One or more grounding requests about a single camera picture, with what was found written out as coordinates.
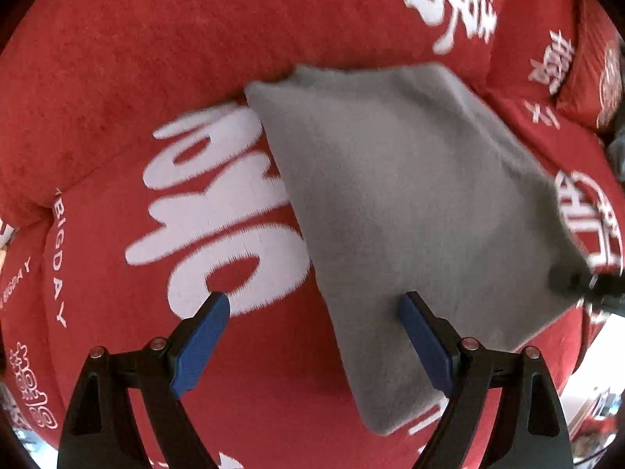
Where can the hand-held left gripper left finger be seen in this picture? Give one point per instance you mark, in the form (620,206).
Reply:
(198,347)

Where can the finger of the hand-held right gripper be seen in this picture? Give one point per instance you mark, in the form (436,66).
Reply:
(608,305)
(569,278)

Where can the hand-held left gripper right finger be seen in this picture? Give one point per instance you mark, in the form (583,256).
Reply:
(429,347)

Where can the grey knit sweater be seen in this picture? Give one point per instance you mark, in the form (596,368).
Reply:
(415,215)

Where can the red printed blanket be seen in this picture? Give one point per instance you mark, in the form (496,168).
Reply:
(122,264)

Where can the grey-blue cloth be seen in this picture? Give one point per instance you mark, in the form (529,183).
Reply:
(617,146)

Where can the red embroidered cushion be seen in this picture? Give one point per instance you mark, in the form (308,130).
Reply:
(598,68)

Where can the small red printed pillow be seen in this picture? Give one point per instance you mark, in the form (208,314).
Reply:
(537,19)

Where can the large red printed pillow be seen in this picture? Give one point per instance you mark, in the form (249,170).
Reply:
(171,58)

